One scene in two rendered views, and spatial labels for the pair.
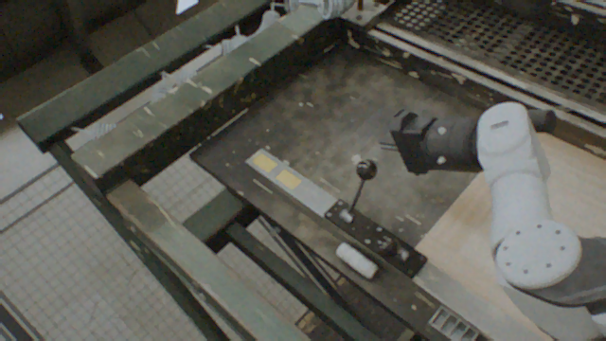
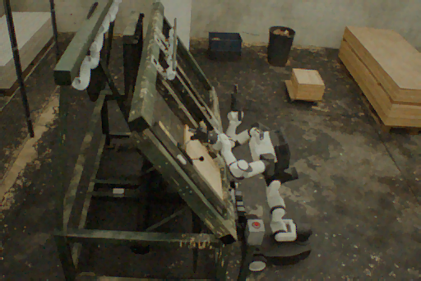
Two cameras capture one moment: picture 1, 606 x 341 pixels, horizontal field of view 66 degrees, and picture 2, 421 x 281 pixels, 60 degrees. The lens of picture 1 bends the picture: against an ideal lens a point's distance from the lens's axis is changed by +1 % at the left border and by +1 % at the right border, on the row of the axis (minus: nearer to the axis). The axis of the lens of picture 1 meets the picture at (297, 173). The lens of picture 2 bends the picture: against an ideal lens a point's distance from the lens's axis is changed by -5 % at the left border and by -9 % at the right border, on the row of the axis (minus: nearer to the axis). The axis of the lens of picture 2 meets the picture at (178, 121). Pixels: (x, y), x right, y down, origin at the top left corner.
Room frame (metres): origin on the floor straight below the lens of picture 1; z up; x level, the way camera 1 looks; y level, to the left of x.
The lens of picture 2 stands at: (0.03, 1.94, 3.17)
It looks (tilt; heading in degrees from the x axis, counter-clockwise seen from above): 35 degrees down; 294
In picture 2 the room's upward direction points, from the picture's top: 3 degrees clockwise
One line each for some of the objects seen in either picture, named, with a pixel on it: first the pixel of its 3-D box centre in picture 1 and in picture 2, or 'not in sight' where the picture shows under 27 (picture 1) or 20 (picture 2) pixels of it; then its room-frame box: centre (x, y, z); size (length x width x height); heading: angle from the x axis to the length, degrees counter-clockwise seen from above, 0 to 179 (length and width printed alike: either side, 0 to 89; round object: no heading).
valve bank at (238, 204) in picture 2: not in sight; (236, 204); (0.50, -0.44, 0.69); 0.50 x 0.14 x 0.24; 115
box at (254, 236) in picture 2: not in sight; (254, 232); (0.25, -0.08, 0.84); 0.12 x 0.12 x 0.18; 25
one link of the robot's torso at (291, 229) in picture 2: not in sight; (284, 230); (0.04, -0.71, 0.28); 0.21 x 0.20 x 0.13; 25
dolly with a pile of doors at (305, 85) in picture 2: not in sight; (303, 85); (0.44, -3.90, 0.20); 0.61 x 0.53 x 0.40; 113
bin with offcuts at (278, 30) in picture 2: not in sight; (279, 46); (1.12, -5.02, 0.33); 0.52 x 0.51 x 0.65; 113
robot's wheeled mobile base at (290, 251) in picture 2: not in sight; (279, 236); (0.07, -0.70, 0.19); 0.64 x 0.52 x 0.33; 25
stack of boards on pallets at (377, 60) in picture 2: not in sight; (389, 75); (-0.92, -4.81, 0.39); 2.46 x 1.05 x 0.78; 113
